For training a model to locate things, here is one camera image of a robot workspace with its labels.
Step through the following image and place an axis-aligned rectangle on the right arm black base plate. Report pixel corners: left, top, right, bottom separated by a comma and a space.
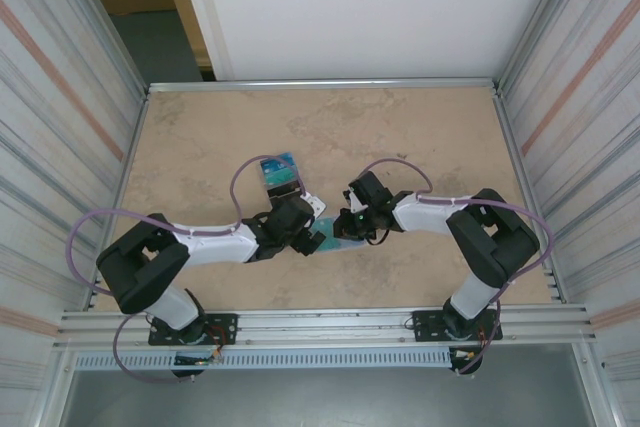
410, 307, 503, 344

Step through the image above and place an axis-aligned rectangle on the grey slotted cable duct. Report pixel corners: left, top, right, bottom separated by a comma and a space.
72, 349, 454, 372

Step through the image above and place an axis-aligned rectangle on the thin aluminium table rail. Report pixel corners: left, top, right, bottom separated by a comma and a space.
146, 77, 501, 95

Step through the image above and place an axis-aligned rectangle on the wide aluminium extrusion rail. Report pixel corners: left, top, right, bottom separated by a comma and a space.
52, 304, 599, 353

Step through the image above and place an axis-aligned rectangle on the teal credit card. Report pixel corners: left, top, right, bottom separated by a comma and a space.
313, 218, 351, 253
262, 166, 301, 187

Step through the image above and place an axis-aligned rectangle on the small controller board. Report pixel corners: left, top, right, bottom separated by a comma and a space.
449, 346, 484, 364
173, 349, 224, 366

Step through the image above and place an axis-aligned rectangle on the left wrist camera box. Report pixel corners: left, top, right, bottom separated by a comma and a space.
301, 190, 328, 214

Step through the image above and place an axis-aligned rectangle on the white door frame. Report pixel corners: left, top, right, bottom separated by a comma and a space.
172, 0, 236, 82

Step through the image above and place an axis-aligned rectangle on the beige leather card holder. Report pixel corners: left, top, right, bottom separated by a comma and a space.
310, 215, 370, 255

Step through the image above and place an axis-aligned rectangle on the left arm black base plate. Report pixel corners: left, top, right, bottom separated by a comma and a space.
148, 313, 239, 347

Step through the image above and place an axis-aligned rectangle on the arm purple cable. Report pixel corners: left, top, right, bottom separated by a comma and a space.
349, 157, 556, 378
67, 153, 307, 384

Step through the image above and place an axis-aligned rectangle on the aluminium corner post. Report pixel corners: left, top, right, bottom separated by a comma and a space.
69, 0, 151, 93
492, 0, 574, 91

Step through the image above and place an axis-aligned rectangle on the black credit card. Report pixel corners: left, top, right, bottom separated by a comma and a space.
267, 184, 304, 206

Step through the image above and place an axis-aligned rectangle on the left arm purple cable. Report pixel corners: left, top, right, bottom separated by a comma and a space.
67, 153, 307, 384

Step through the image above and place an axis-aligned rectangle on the aluminium side rail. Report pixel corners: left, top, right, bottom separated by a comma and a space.
492, 86, 569, 306

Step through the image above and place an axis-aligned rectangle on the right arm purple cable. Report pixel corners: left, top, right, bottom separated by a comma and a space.
349, 157, 556, 378

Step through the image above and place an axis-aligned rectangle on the blue credit card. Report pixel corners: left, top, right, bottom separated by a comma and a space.
258, 151, 296, 173

